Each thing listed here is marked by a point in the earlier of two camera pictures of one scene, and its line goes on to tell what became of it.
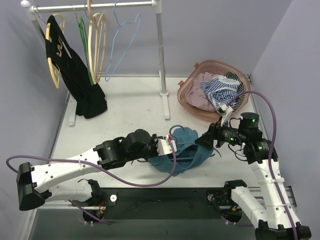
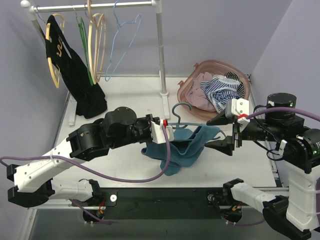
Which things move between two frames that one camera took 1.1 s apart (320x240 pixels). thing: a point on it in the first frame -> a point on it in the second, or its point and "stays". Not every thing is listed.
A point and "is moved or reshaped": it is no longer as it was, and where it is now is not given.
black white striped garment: (238, 101) stays
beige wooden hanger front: (90, 49) stays
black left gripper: (153, 146) -> (146, 125)
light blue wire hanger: (114, 39) stays
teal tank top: (190, 155) is moved or reshaped
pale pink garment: (196, 95) stays
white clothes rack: (27, 6) stays
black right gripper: (212, 135) -> (236, 135)
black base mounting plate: (163, 203) stays
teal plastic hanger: (170, 133) -> (179, 125)
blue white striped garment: (222, 90) stays
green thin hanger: (83, 32) stays
